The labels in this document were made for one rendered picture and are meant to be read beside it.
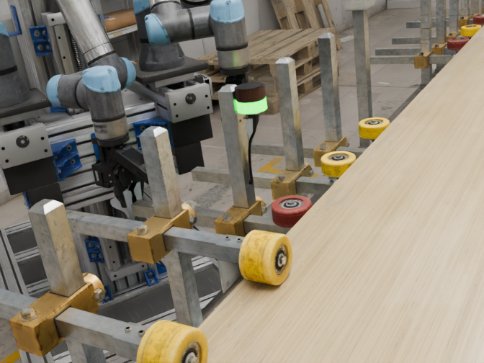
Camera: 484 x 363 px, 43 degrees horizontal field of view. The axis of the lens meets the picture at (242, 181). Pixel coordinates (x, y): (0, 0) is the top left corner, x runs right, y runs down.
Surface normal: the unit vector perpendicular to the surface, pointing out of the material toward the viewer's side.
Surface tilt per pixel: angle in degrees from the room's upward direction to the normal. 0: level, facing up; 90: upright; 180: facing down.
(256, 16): 90
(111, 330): 0
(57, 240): 90
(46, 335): 90
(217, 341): 0
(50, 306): 0
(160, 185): 90
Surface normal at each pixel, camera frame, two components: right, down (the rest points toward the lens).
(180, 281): -0.50, 0.40
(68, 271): 0.86, 0.09
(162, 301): -0.13, -0.91
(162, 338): -0.30, -0.70
